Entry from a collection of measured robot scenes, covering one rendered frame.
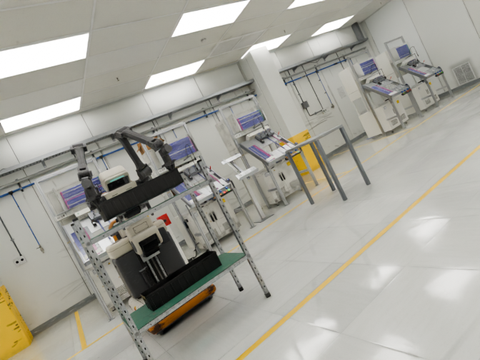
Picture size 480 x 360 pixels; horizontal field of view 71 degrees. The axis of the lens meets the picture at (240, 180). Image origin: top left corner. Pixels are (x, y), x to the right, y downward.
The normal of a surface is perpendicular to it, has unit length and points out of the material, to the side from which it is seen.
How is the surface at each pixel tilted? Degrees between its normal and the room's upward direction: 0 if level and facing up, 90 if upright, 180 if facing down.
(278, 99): 90
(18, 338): 90
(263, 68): 90
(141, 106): 90
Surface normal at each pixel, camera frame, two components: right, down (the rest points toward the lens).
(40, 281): 0.46, -0.18
